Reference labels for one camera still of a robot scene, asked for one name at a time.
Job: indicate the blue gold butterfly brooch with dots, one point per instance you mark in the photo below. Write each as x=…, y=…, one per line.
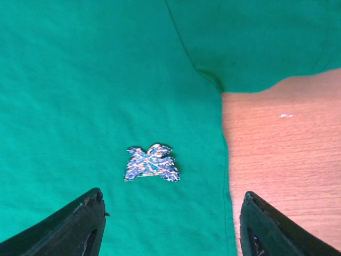
x=156, y=161

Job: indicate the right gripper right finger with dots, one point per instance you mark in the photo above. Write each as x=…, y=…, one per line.
x=264, y=230

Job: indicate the green t-shirt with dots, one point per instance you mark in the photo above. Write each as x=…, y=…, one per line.
x=82, y=81

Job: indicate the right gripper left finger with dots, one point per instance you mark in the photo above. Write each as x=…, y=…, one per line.
x=75, y=229

